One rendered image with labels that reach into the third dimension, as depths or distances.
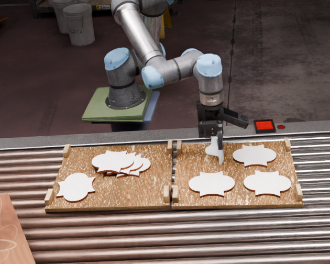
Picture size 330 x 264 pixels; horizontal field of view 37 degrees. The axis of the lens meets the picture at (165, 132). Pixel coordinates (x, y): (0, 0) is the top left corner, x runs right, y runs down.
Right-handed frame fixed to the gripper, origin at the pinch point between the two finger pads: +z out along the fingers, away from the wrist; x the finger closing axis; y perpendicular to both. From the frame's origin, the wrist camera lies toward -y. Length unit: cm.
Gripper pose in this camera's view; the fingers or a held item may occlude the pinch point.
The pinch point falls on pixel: (222, 152)
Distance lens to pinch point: 172.4
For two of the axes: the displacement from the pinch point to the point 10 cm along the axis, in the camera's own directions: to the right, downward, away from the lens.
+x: -0.8, 5.4, -8.4
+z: 1.2, 8.4, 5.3
